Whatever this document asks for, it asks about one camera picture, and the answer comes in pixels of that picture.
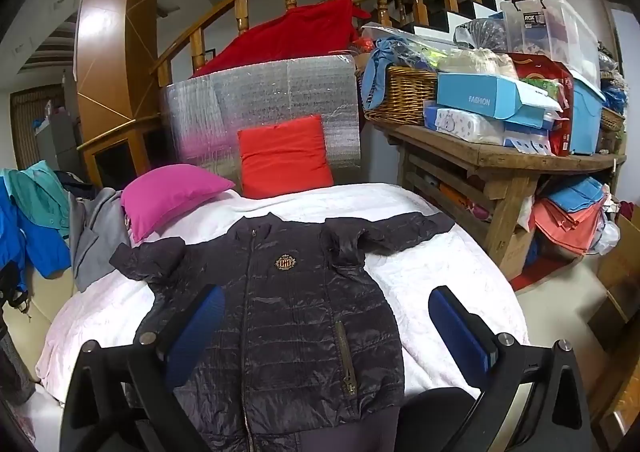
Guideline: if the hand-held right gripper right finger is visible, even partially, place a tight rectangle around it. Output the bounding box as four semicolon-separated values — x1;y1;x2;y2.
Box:
428;285;595;452

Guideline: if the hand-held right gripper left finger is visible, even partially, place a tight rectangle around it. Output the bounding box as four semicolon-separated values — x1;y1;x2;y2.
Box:
60;285;227;452

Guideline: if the black puffer jacket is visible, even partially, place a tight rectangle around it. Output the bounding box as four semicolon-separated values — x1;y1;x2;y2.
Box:
109;212;453;452

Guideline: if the white textured blanket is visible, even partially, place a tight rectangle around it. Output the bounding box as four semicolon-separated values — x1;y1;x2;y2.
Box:
35;179;531;405

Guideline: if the pink pillow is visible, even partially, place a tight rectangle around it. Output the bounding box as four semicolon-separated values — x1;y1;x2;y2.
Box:
120;163;236;244

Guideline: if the stack of coral cloths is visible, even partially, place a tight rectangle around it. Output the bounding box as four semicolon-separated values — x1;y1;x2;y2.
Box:
530;197;608;258

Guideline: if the white plastic bag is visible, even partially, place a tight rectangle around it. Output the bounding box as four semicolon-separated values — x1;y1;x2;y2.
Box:
592;219;621;255

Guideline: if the rough wooden table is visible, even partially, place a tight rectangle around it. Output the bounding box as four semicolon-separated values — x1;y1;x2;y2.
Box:
367;112;628;280

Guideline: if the brown cardboard box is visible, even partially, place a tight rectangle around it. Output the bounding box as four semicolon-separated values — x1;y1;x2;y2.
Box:
587;215;640;338

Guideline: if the stack of blue cloths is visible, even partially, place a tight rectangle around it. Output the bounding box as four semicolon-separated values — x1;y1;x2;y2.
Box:
545;175;608;213

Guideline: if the bright blue garment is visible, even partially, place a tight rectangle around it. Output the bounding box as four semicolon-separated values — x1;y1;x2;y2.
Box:
0;177;72;293

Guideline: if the red pillow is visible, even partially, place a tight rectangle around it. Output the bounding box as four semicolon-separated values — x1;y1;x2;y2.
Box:
237;115;335;200

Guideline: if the teal garment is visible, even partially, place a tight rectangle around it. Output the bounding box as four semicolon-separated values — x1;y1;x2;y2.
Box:
2;159;71;238

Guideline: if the printed tissue pack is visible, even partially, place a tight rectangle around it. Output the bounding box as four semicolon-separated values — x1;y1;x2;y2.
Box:
434;107;506;145

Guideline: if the grey cabinet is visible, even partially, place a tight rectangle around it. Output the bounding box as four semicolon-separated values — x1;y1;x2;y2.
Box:
35;110;81;173

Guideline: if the light blue shoe box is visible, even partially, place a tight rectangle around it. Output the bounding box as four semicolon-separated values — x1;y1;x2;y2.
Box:
436;71;563;130

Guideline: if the large wicker basket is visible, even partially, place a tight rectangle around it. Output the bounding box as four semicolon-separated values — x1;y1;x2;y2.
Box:
360;66;441;125

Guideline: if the blue plastic bin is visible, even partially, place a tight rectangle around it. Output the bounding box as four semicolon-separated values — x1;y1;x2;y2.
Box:
570;75;608;155

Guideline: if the silver foil insulation mat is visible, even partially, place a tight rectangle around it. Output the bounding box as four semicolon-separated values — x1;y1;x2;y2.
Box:
160;54;362;188

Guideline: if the small wicker basket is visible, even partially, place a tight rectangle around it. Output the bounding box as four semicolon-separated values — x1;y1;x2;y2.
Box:
600;107;626;133

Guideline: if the clear bag of cream cloth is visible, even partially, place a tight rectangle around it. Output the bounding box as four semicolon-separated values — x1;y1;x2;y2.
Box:
440;48;518;78

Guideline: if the blue cloth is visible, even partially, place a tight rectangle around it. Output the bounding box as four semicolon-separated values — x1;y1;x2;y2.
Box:
361;37;401;110

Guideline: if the red shopping bag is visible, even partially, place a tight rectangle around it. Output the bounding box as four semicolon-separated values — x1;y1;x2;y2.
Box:
507;52;576;157

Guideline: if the curved wooden column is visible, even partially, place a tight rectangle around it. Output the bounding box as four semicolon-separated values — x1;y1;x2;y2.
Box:
75;0;166;168

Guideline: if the red velvet cloth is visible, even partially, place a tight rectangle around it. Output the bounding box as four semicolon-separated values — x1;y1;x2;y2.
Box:
190;0;371;79

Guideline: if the clear plastic storage box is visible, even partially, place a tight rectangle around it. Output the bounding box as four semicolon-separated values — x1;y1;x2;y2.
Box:
500;0;601;88

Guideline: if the wooden stair railing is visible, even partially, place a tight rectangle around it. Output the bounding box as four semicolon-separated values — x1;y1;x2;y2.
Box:
150;0;546;88

